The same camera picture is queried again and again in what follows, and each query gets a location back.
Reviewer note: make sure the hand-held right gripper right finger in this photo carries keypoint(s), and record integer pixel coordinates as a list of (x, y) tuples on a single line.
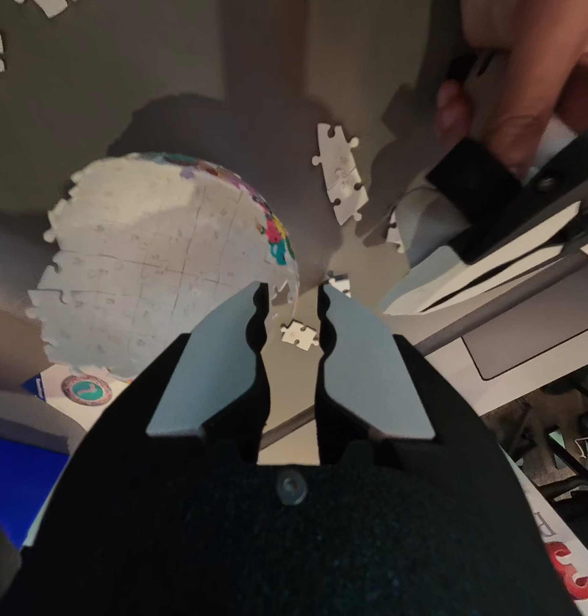
[(376, 380)]

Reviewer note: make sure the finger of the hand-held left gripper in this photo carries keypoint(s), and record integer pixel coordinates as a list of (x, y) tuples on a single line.
[(563, 260), (486, 255)]

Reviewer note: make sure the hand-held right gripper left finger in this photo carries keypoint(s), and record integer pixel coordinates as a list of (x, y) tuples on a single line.
[(202, 380)]

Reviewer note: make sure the partly built white puzzle ball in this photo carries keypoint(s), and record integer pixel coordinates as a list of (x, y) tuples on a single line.
[(149, 260)]

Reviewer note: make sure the puzzle pieces group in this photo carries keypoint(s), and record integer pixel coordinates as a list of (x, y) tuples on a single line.
[(340, 173)]

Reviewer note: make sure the colourful puzzle ball box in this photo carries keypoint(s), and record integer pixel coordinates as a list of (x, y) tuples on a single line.
[(568, 549)]

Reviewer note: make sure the person's left hand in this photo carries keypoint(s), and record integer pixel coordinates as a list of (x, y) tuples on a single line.
[(534, 67)]

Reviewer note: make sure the dark grey table flap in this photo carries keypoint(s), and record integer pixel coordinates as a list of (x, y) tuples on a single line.
[(534, 332)]

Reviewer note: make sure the printed instruction leaflet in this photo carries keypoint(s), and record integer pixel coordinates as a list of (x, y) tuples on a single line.
[(82, 390)]

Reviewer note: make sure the black wheeled chair base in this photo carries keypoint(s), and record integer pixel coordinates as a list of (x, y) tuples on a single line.
[(554, 433)]

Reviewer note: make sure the blue plastic bin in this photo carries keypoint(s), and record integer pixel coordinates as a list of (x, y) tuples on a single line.
[(20, 491)]

